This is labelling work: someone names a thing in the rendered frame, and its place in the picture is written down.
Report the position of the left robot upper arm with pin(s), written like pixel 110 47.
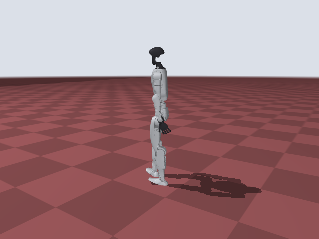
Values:
pixel 157 78

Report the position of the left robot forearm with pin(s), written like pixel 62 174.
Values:
pixel 157 106

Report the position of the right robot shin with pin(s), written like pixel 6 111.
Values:
pixel 154 167

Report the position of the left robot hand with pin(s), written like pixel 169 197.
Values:
pixel 163 126

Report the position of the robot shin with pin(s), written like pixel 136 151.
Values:
pixel 154 167
pixel 161 163

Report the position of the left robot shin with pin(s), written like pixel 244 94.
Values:
pixel 161 163

